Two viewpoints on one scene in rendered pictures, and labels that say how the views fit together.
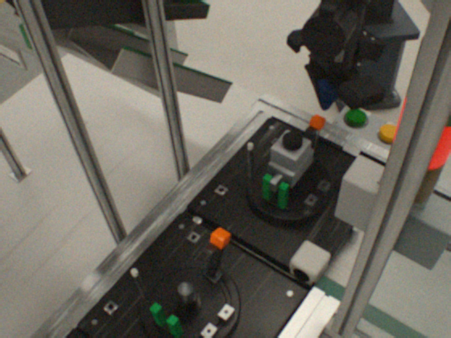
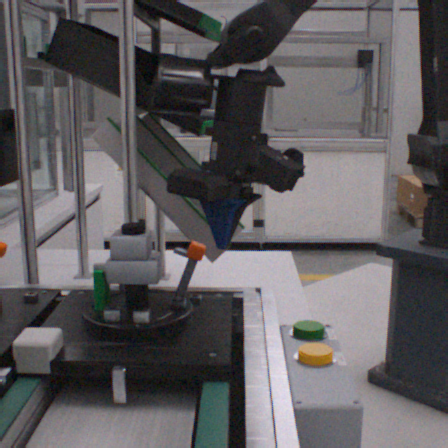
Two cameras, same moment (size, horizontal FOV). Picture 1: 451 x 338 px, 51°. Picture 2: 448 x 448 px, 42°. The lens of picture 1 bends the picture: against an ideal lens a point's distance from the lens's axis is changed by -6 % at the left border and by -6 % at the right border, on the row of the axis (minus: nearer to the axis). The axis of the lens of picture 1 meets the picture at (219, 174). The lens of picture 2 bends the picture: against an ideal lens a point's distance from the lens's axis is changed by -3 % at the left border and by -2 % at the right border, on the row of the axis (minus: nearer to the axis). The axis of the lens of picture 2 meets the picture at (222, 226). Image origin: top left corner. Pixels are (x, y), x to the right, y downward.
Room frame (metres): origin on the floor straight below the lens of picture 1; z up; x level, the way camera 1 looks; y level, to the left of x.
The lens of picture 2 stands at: (0.10, -0.72, 1.25)
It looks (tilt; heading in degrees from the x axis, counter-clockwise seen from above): 13 degrees down; 50
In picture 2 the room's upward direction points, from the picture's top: straight up
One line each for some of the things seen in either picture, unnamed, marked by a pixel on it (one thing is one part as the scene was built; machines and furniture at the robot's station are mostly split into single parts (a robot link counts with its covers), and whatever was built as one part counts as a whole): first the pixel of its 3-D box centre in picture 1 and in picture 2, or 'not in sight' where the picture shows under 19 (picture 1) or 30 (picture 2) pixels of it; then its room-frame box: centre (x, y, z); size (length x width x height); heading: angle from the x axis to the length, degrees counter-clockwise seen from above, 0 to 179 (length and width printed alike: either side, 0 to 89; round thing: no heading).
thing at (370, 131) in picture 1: (386, 146); (314, 381); (0.58, -0.32, 0.93); 0.21 x 0.07 x 0.06; 48
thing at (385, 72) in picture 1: (366, 54); (444, 314); (0.81, -0.34, 0.96); 0.15 x 0.15 x 0.20; 4
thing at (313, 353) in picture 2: (389, 134); (315, 357); (0.58, -0.32, 0.96); 0.04 x 0.04 x 0.02
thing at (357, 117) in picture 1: (356, 119); (308, 332); (0.62, -0.26, 0.96); 0.04 x 0.04 x 0.02
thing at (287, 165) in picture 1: (287, 158); (126, 252); (0.46, -0.10, 1.06); 0.08 x 0.04 x 0.07; 139
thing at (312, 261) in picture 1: (309, 263); (38, 350); (0.33, -0.12, 0.97); 0.05 x 0.05 x 0.04; 48
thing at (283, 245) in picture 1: (289, 193); (138, 327); (0.47, -0.11, 0.96); 0.24 x 0.24 x 0.02; 48
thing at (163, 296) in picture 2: (289, 186); (137, 313); (0.47, -0.11, 0.98); 0.14 x 0.14 x 0.02
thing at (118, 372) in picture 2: (354, 234); (120, 384); (0.39, -0.21, 0.95); 0.01 x 0.01 x 0.04; 48
